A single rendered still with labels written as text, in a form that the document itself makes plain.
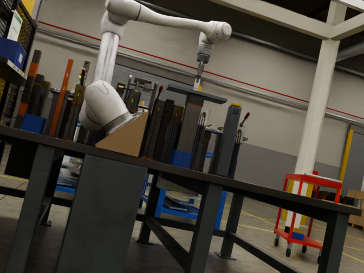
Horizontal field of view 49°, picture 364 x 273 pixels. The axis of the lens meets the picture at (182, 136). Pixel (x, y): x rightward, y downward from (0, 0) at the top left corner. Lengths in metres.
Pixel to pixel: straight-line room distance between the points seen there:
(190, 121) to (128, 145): 0.63
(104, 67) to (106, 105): 0.38
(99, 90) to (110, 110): 0.11
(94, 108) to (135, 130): 0.25
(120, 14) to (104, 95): 0.57
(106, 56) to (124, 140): 0.63
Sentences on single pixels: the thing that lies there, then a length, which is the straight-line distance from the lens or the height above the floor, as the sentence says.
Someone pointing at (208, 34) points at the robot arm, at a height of 1.48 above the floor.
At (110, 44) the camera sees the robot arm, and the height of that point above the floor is 1.29.
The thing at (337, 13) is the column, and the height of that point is 5.16.
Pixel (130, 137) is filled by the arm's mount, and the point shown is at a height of 0.78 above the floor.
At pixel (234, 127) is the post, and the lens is 2.48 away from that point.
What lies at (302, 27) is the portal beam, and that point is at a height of 3.30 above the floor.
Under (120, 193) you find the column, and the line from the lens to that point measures 1.92.
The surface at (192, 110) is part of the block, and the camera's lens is 2.43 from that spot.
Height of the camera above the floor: 0.70
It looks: 4 degrees up
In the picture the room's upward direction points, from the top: 13 degrees clockwise
